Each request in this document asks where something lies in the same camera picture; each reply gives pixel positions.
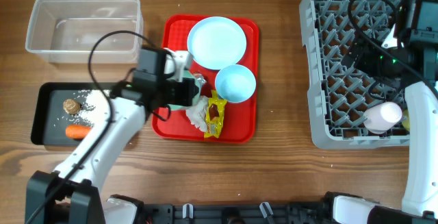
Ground mint green bowl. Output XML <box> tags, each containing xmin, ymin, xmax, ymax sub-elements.
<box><xmin>169</xmin><ymin>71</ymin><xmax>201</xmax><ymax>110</ymax></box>

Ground light blue rice bowl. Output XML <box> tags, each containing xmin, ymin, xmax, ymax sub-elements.
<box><xmin>215</xmin><ymin>64</ymin><xmax>257</xmax><ymax>103</ymax></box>

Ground pink cup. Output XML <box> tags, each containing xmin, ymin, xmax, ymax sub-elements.
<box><xmin>363</xmin><ymin>101</ymin><xmax>402</xmax><ymax>134</ymax></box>

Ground yellow cup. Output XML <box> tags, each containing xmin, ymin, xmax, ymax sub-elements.
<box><xmin>401</xmin><ymin>110</ymin><xmax>411</xmax><ymax>132</ymax></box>

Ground white rice grains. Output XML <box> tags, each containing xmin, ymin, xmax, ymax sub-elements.
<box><xmin>53</xmin><ymin>90</ymin><xmax>108</xmax><ymax>127</ymax></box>

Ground brown food lump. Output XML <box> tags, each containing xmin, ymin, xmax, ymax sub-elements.
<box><xmin>62</xmin><ymin>99</ymin><xmax>81</xmax><ymax>114</ymax></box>

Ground orange carrot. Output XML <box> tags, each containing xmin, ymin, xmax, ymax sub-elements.
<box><xmin>65</xmin><ymin>125</ymin><xmax>92</xmax><ymax>140</ymax></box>

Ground red foil wrapper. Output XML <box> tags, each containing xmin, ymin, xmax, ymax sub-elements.
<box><xmin>193</xmin><ymin>73</ymin><xmax>207</xmax><ymax>90</ymax></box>

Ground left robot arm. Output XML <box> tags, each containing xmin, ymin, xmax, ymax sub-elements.
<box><xmin>25</xmin><ymin>47</ymin><xmax>201</xmax><ymax>223</ymax></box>

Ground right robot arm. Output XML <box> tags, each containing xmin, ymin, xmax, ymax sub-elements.
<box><xmin>326</xmin><ymin>0</ymin><xmax>437</xmax><ymax>223</ymax></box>

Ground grey dishwasher rack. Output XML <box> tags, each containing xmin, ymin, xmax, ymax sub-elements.
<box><xmin>299</xmin><ymin>0</ymin><xmax>409</xmax><ymax>149</ymax></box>

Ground black waste tray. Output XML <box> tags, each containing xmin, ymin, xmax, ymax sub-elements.
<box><xmin>31</xmin><ymin>82</ymin><xmax>113</xmax><ymax>146</ymax></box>

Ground crumpled white tissue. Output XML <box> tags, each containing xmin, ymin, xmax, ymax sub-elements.
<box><xmin>185</xmin><ymin>96</ymin><xmax>209</xmax><ymax>132</ymax></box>

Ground yellow snack wrapper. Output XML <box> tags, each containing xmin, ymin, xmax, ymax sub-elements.
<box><xmin>204</xmin><ymin>90</ymin><xmax>227</xmax><ymax>138</ymax></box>

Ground light blue plate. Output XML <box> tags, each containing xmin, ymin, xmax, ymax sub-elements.
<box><xmin>187</xmin><ymin>16</ymin><xmax>247</xmax><ymax>70</ymax></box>

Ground red serving tray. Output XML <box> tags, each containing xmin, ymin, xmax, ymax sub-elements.
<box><xmin>151</xmin><ymin>14</ymin><xmax>259</xmax><ymax>144</ymax></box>

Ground clear plastic bin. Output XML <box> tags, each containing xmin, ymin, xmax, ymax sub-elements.
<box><xmin>25</xmin><ymin>0</ymin><xmax>144</xmax><ymax>64</ymax></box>

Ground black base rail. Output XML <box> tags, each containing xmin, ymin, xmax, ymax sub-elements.
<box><xmin>144</xmin><ymin>202</ymin><xmax>331</xmax><ymax>224</ymax></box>

